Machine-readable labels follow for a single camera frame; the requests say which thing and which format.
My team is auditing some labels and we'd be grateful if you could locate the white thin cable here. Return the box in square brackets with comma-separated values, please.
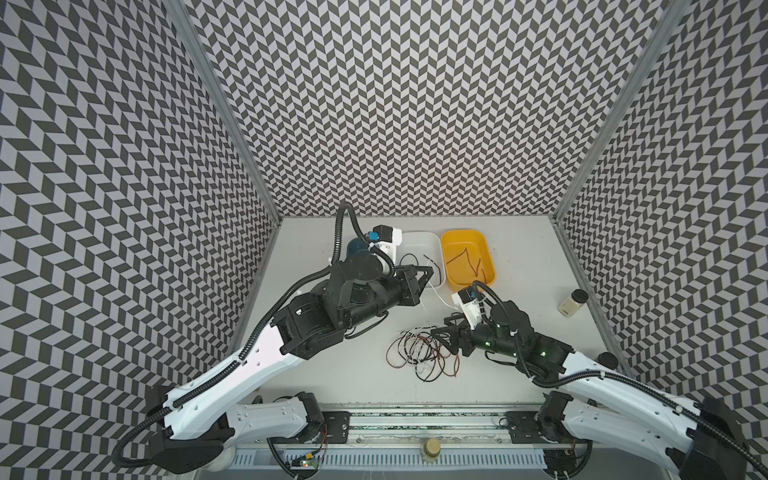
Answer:
[419, 281, 463, 325]

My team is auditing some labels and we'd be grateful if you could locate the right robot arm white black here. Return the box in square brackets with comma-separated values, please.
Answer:
[431, 281, 767, 479]

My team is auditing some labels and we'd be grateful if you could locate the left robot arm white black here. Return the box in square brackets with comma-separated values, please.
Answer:
[111, 201, 434, 474]

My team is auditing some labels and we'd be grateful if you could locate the white plastic bin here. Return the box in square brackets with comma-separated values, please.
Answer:
[396, 231, 446, 287]

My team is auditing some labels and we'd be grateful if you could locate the dark teal plastic bin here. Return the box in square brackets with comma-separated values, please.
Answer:
[346, 237, 374, 258]

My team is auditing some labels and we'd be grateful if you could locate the yellow plastic bin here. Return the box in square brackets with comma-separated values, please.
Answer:
[441, 229, 496, 292]

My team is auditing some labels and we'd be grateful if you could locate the small jar right black lid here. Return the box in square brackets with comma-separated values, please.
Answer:
[557, 289, 589, 318]

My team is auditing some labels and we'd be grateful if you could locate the small jar black lid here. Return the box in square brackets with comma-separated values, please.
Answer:
[596, 351, 619, 371]
[557, 289, 589, 318]

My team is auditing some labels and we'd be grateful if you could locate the small jar left black lid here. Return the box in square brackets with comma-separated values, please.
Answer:
[596, 351, 619, 371]

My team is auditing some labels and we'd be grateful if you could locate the small circuit board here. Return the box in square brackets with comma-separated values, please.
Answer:
[290, 454, 320, 470]

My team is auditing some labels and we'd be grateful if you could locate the tangled pile black cable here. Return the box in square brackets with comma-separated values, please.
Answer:
[397, 326, 463, 384]

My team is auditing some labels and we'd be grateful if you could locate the tangled pile red cable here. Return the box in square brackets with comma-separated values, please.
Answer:
[385, 332, 462, 378]

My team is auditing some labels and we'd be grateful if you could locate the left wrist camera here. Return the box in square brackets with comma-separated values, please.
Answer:
[368, 225, 403, 254]

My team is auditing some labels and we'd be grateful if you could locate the brass knob on rail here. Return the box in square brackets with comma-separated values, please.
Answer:
[421, 438, 442, 463]

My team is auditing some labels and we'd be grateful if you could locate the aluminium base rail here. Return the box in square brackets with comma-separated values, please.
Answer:
[185, 404, 685, 451]

